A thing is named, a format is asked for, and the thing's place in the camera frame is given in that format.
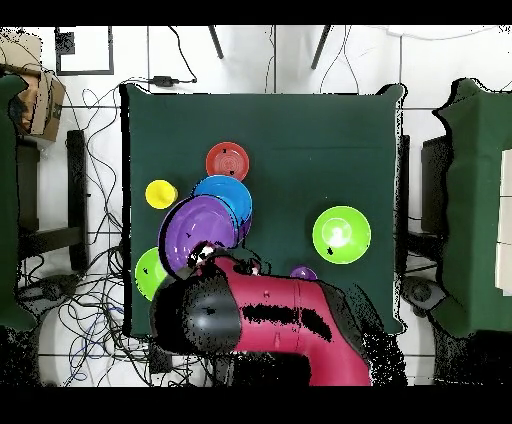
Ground grey stand foot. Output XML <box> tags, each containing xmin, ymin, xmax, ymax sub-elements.
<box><xmin>401</xmin><ymin>275</ymin><xmax>447</xmax><ymax>317</ymax></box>

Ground deep blue plastic bowl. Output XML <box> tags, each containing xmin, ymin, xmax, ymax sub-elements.
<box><xmin>192</xmin><ymin>174</ymin><xmax>254</xmax><ymax>233</ymax></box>

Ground dark green tablecloth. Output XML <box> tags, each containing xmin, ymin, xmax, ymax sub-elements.
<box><xmin>0</xmin><ymin>73</ymin><xmax>37</xmax><ymax>333</ymax></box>
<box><xmin>119</xmin><ymin>82</ymin><xmax>405</xmax><ymax>337</ymax></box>
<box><xmin>433</xmin><ymin>77</ymin><xmax>512</xmax><ymax>339</ymax></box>

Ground black square frame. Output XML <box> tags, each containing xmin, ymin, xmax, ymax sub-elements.
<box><xmin>54</xmin><ymin>25</ymin><xmax>115</xmax><ymax>76</ymax></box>

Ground black stand foot with knob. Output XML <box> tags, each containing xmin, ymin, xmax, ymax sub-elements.
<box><xmin>15</xmin><ymin>271</ymin><xmax>85</xmax><ymax>306</ymax></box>

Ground green plastic bowl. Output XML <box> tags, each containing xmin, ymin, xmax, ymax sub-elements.
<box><xmin>311</xmin><ymin>205</ymin><xmax>373</xmax><ymax>266</ymax></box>
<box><xmin>134</xmin><ymin>246</ymin><xmax>169</xmax><ymax>302</ymax></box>

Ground brown cardboard box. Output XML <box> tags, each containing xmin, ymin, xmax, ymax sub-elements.
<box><xmin>0</xmin><ymin>31</ymin><xmax>67</xmax><ymax>143</ymax></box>

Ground orange ribbed plastic bowl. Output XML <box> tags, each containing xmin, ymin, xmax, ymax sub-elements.
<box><xmin>205</xmin><ymin>141</ymin><xmax>251</xmax><ymax>182</ymax></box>

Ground purple plastic cup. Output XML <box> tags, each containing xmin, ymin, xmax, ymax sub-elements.
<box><xmin>288</xmin><ymin>265</ymin><xmax>319</xmax><ymax>281</ymax></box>

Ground shallow ribbed blue bowl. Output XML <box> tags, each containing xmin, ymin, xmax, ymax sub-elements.
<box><xmin>209</xmin><ymin>182</ymin><xmax>252</xmax><ymax>226</ymax></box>

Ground black bench frame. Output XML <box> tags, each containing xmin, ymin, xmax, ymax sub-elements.
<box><xmin>15</xmin><ymin>129</ymin><xmax>90</xmax><ymax>273</ymax></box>

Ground yellow plastic cup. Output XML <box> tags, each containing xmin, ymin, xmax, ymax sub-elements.
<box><xmin>144</xmin><ymin>179</ymin><xmax>180</xmax><ymax>210</ymax></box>

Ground white boxes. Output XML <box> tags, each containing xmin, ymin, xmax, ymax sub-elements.
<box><xmin>494</xmin><ymin>149</ymin><xmax>512</xmax><ymax>297</ymax></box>

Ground black tripod leg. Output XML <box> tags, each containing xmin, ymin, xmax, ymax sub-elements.
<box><xmin>207</xmin><ymin>25</ymin><xmax>225</xmax><ymax>60</ymax></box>
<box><xmin>310</xmin><ymin>25</ymin><xmax>332</xmax><ymax>70</ymax></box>

